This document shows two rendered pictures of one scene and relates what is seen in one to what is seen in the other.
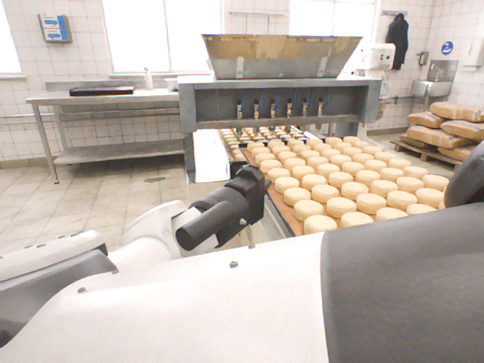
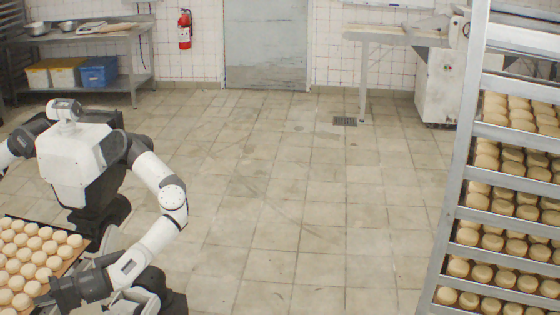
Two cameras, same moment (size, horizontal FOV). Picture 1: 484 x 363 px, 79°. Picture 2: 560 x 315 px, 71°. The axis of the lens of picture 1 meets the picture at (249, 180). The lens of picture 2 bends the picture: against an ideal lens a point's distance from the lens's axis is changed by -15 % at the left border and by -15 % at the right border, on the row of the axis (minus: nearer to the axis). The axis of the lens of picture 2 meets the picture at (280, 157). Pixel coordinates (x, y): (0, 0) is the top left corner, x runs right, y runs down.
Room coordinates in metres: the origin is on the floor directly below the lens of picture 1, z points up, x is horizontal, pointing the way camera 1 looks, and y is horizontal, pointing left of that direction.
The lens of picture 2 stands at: (1.00, 0.85, 1.80)
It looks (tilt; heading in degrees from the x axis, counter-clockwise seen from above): 27 degrees down; 204
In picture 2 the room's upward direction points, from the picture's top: straight up
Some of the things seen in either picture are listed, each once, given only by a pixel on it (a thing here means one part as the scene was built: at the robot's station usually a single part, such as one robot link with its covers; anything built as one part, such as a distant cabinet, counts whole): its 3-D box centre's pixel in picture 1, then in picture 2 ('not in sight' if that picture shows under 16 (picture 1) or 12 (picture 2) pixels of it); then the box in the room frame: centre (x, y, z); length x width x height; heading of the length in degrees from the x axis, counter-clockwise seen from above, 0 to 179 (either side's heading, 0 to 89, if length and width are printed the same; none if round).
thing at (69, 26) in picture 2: not in sight; (68, 27); (-2.71, -3.74, 0.93); 0.27 x 0.27 x 0.10
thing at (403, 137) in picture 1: (429, 138); not in sight; (4.02, -2.52, 0.19); 0.72 x 0.42 x 0.15; 110
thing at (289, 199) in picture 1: (297, 196); (44, 275); (0.50, -0.09, 1.01); 0.05 x 0.05 x 0.02
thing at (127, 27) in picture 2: not in sight; (115, 29); (-2.74, -2.90, 0.91); 0.56 x 0.06 x 0.06; 136
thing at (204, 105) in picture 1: (271, 121); not in sight; (1.19, -0.09, 1.01); 0.72 x 0.33 x 0.34; 103
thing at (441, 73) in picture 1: (436, 79); not in sight; (4.63, -2.79, 0.93); 0.99 x 0.38 x 1.09; 18
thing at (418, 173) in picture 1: (415, 173); not in sight; (0.62, -0.38, 1.01); 0.05 x 0.05 x 0.02
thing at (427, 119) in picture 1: (438, 119); not in sight; (3.99, -2.56, 0.47); 0.72 x 0.42 x 0.17; 108
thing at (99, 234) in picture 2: not in sight; (96, 231); (0.08, -0.34, 0.81); 0.14 x 0.13 x 0.12; 102
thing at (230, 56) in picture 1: (274, 57); not in sight; (1.19, -0.09, 1.25); 0.56 x 0.29 x 0.14; 103
